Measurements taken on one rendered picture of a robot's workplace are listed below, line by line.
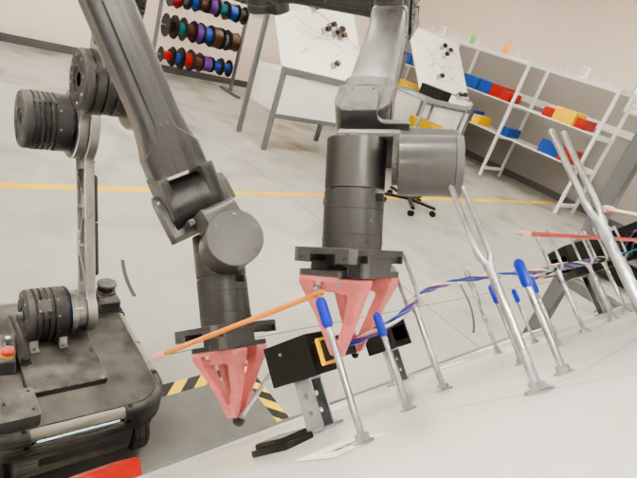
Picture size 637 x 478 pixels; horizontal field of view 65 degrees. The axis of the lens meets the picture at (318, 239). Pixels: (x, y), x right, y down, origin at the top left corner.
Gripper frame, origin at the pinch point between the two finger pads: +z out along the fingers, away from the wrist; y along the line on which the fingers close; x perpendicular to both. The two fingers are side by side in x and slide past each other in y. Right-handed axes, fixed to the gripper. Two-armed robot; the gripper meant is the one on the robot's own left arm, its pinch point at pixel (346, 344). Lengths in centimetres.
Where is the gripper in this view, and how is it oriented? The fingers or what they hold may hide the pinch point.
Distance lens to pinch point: 48.9
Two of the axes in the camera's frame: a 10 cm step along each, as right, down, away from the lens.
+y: 5.5, 0.4, 8.3
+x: -8.3, -0.4, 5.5
